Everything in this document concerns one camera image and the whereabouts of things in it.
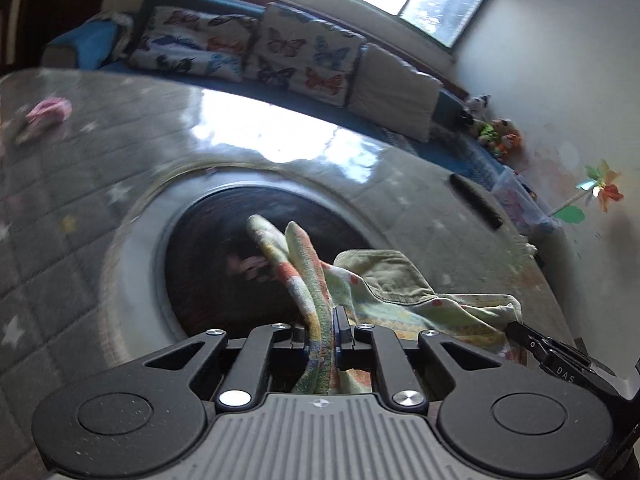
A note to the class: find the plain beige cushion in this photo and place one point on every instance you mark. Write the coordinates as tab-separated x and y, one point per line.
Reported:
395	92

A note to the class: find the orange plush toy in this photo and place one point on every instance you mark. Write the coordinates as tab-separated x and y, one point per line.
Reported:
509	142

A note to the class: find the clear plastic storage box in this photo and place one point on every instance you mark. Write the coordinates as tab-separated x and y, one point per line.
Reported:
520	200

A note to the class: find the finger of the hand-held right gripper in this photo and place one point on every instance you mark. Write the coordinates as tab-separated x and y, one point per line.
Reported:
550	355

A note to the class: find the window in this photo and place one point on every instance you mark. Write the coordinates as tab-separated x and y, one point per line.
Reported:
440	5

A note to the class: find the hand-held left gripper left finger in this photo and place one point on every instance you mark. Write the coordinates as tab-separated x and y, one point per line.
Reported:
270	345

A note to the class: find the colourful pinwheel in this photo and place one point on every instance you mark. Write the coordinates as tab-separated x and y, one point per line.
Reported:
607	190

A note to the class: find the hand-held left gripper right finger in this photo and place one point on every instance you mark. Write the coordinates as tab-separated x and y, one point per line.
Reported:
342	332

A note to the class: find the upright butterfly print cushion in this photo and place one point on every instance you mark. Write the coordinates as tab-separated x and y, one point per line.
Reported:
300	55

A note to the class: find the round black built-in cooktop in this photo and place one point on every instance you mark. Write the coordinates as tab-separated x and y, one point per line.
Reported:
210	260

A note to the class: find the grey cloth on sofa arm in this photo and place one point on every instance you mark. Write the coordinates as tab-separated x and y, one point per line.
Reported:
112	32

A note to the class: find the black remote control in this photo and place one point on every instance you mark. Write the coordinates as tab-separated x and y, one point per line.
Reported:
477	202

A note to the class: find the patterned children's jacket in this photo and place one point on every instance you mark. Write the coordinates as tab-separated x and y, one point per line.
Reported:
400	285

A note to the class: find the dark wooden door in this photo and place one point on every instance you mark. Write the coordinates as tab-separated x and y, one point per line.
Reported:
30	10

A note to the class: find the flat butterfly print cushion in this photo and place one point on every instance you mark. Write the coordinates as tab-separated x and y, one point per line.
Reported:
190	40

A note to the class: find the grey quilted table cover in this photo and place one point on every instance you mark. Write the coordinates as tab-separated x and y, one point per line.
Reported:
50	210

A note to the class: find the small pink cloth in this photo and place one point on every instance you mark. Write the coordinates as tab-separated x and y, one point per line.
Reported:
47	111

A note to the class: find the black and white plush toy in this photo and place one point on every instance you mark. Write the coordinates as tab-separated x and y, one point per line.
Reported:
475	107

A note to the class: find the blue sofa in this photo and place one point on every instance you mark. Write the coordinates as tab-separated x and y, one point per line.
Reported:
90	42

